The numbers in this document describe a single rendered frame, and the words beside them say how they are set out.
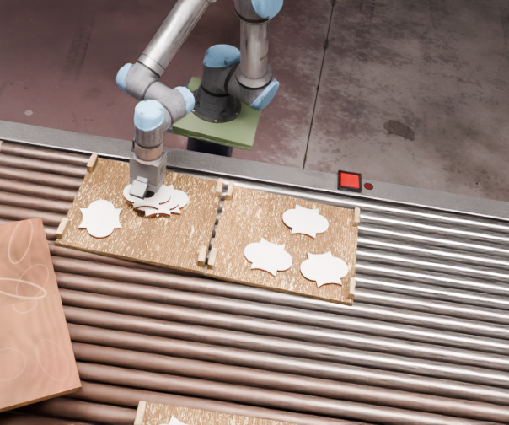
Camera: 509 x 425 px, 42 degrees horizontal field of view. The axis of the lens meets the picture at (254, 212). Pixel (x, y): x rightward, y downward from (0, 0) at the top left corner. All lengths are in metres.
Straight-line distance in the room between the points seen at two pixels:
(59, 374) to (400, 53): 3.54
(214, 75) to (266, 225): 0.56
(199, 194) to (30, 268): 0.57
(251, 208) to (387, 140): 1.97
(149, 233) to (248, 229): 0.28
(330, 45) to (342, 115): 0.70
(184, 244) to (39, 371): 0.56
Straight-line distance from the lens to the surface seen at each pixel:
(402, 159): 3.75
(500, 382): 1.88
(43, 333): 1.58
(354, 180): 2.15
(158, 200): 1.92
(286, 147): 3.60
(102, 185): 2.00
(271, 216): 1.96
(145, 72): 1.84
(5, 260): 1.72
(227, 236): 1.89
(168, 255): 1.83
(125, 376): 1.65
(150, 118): 1.70
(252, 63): 2.04
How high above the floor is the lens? 2.38
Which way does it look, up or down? 47 degrees down
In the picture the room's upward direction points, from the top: 12 degrees clockwise
